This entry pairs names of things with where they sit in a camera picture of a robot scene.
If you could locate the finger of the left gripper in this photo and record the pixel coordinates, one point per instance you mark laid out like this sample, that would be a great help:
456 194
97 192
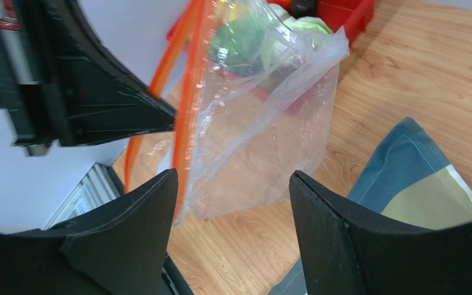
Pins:
84 95

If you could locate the green lettuce cabbage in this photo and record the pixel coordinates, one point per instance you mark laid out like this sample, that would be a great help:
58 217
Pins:
247 47

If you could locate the red plastic bin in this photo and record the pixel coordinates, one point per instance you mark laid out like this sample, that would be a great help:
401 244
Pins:
352 15

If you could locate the dark avocado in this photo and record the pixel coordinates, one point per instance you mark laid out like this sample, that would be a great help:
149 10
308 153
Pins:
304 8

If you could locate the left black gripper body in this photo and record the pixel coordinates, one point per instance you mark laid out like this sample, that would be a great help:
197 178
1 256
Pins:
21 91

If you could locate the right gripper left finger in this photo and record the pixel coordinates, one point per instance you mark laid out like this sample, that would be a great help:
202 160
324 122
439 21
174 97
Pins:
117 248

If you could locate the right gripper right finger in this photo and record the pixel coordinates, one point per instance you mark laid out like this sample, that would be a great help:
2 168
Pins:
348 249

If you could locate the clear zip top bag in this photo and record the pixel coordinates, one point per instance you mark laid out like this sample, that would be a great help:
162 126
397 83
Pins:
233 151

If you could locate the plaid pillow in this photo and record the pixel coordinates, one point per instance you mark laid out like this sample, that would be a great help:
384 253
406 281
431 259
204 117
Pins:
408 179

